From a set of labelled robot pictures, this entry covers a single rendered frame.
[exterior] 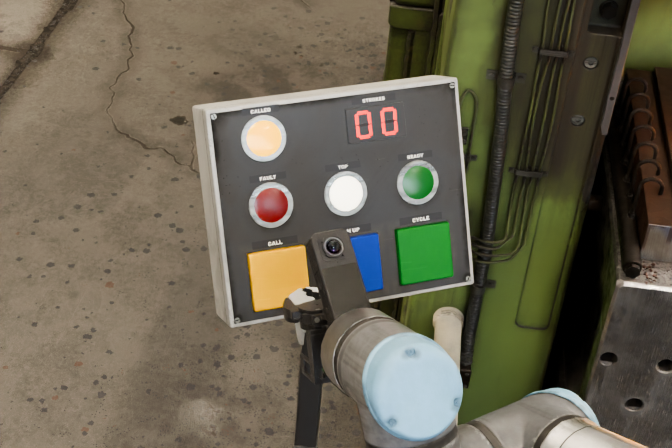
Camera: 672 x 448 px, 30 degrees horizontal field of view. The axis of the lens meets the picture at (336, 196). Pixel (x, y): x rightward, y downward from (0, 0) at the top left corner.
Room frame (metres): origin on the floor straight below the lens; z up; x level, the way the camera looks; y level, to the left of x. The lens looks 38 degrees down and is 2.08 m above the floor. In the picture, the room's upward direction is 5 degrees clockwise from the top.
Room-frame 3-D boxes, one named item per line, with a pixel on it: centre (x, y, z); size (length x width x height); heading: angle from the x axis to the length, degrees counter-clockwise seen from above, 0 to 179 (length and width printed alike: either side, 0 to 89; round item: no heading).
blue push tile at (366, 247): (1.23, -0.03, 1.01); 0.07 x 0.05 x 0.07; 112
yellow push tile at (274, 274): (1.19, 0.06, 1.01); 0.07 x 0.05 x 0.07; 112
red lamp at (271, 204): (1.23, 0.08, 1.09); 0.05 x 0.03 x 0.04; 87
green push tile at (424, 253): (1.27, -0.12, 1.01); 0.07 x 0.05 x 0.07; 112
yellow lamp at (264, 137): (1.27, 0.10, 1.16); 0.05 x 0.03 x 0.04; 87
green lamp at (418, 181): (1.31, -0.10, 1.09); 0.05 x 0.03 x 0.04; 87
